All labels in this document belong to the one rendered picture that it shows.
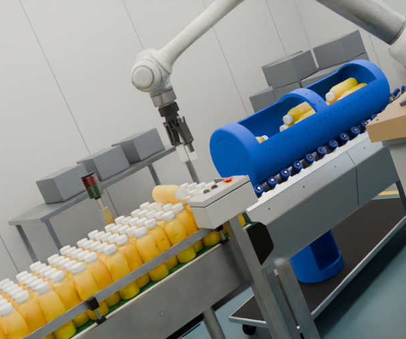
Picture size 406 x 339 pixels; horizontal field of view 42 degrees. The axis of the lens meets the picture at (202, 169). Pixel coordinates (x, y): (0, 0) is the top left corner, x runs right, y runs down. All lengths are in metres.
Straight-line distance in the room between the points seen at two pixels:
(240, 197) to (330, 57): 4.44
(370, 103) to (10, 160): 3.53
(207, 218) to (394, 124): 0.73
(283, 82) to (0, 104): 2.94
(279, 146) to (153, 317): 0.83
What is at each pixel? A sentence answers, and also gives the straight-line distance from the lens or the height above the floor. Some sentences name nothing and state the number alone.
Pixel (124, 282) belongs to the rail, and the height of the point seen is 0.96.
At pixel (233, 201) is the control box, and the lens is 1.75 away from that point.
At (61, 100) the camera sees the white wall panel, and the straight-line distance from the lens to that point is 5.47.
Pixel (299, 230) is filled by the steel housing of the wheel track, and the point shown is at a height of 0.72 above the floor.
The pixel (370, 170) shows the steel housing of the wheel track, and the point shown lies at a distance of 2.52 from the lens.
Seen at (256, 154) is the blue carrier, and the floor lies 1.10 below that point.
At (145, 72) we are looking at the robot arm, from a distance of 1.76.
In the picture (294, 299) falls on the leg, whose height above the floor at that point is 0.48.
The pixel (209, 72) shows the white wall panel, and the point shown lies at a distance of 6.64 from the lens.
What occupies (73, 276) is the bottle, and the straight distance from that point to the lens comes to 1.76.
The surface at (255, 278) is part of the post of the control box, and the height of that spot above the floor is 0.76.
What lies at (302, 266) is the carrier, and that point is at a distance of 3.06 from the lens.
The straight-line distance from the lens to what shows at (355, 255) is 3.24.
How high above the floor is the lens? 1.49
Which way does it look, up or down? 10 degrees down
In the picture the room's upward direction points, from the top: 23 degrees counter-clockwise
